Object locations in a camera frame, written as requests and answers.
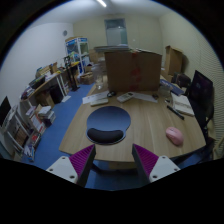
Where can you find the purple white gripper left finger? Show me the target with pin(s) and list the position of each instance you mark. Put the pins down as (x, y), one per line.
(75, 168)

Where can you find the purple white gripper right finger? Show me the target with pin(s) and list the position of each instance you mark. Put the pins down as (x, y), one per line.
(151, 167)

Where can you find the pink computer mouse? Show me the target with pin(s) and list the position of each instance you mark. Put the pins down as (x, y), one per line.
(174, 135)

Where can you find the dark blue mouse pad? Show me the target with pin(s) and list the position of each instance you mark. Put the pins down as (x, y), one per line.
(108, 125)

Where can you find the stack of books on floor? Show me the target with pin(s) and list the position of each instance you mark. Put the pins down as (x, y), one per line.
(47, 115)

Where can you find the black pen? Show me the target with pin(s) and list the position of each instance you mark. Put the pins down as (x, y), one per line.
(175, 112)

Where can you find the open white notebook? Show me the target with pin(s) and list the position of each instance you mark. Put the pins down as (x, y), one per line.
(182, 104)

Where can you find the white papers on table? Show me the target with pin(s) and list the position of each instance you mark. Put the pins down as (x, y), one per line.
(94, 97)

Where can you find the white remote control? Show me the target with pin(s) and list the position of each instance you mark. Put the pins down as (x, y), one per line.
(125, 97)

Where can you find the blue book on table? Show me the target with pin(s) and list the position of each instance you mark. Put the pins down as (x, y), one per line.
(176, 90)

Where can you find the white shelf desk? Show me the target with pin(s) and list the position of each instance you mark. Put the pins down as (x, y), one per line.
(46, 85)

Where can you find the black office chair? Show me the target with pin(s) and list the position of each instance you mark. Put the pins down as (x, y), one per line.
(201, 99)

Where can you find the cardboard box on floor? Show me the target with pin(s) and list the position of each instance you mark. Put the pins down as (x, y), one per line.
(87, 78)

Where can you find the black monitor at left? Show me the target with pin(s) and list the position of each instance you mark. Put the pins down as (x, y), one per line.
(5, 107)

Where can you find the large brown cardboard box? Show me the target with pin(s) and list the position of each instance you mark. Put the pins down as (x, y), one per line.
(133, 71)

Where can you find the clear plastic container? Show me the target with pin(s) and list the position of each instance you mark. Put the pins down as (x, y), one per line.
(98, 76)

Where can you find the blue white display cabinet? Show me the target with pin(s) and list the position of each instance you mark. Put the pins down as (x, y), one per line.
(78, 50)

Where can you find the tall cardboard box at wall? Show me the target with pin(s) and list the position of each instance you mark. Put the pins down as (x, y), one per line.
(173, 62)

